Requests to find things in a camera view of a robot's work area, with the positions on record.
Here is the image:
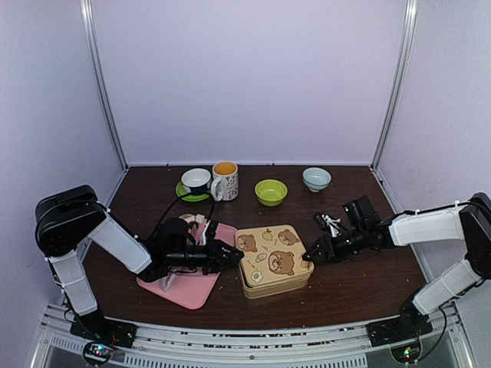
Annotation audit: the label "gold chocolate tin box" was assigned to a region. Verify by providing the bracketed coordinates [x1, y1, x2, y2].
[239, 264, 314, 299]

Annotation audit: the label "left aluminium frame post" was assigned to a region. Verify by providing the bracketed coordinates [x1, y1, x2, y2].
[80, 0, 129, 171]

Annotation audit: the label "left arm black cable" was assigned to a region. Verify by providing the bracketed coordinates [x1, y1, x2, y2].
[133, 186, 216, 246]

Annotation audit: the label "right aluminium frame post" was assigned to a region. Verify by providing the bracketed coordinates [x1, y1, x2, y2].
[371, 0, 419, 172]

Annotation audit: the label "right circuit board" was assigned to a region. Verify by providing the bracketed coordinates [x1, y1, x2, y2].
[390, 342, 422, 365]

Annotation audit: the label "aluminium frame post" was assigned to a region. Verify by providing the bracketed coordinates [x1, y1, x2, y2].
[371, 0, 419, 172]
[80, 0, 129, 171]

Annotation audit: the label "lime green bowl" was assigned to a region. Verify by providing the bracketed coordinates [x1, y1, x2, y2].
[255, 179, 288, 207]

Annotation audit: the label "white metal tongs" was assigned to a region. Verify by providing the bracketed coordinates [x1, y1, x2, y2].
[160, 272, 177, 293]

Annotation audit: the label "front aluminium rail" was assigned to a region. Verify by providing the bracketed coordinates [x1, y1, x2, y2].
[30, 302, 473, 368]

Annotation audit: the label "pink plastic tray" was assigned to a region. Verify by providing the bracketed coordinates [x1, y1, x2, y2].
[137, 223, 237, 310]

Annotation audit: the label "white dark blue bowl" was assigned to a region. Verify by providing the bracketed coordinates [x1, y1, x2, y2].
[180, 168, 212, 195]

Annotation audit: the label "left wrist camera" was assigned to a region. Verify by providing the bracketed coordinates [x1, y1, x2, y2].
[199, 220, 219, 246]

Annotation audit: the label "circuit board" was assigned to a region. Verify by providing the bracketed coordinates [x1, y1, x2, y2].
[390, 342, 422, 365]
[82, 341, 114, 366]

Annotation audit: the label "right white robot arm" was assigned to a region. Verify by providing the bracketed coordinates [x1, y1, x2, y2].
[302, 192, 490, 339]

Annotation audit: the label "left circuit board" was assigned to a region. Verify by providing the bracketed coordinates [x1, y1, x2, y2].
[82, 341, 114, 366]

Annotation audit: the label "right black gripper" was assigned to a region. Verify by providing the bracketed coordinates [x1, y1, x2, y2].
[302, 225, 367, 264]

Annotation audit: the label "pale blue ceramic bowl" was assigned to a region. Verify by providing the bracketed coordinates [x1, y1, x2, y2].
[302, 167, 331, 192]

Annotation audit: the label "white patterned mug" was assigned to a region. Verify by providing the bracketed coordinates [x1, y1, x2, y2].
[210, 162, 239, 202]

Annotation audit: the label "green saucer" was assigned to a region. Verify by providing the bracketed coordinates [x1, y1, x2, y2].
[175, 182, 211, 202]

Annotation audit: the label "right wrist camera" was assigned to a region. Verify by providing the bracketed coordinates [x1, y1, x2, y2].
[313, 212, 341, 238]

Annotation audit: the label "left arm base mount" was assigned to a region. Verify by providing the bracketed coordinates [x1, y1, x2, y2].
[70, 318, 137, 348]

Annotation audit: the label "bear print tin lid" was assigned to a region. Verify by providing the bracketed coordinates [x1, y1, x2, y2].
[235, 225, 315, 288]

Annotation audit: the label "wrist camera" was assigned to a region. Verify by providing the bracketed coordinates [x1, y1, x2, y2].
[313, 212, 341, 238]
[199, 220, 219, 246]

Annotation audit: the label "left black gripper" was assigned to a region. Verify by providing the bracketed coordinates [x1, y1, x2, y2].
[166, 236, 245, 275]

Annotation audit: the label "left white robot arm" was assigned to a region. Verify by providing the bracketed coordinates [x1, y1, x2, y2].
[35, 185, 244, 340]

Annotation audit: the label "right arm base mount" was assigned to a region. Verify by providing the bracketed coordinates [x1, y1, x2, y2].
[366, 317, 433, 347]

